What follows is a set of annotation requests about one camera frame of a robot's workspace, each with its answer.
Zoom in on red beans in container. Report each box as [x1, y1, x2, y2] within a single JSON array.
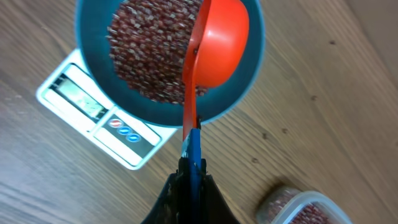
[[267, 189, 332, 224]]

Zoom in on red beans in bowl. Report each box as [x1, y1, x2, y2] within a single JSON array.
[[106, 0, 202, 105]]

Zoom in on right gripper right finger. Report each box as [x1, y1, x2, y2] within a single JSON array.
[[200, 159, 239, 224]]

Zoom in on clear plastic container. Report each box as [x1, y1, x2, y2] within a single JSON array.
[[255, 185, 354, 224]]

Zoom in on orange measuring scoop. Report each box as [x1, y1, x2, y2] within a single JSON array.
[[181, 0, 250, 224]]

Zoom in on blue bowl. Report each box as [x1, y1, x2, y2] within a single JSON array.
[[75, 0, 266, 128]]

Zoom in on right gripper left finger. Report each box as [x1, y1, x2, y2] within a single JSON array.
[[141, 158, 190, 224]]

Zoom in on white kitchen scale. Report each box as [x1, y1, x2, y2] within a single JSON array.
[[36, 49, 176, 170]]

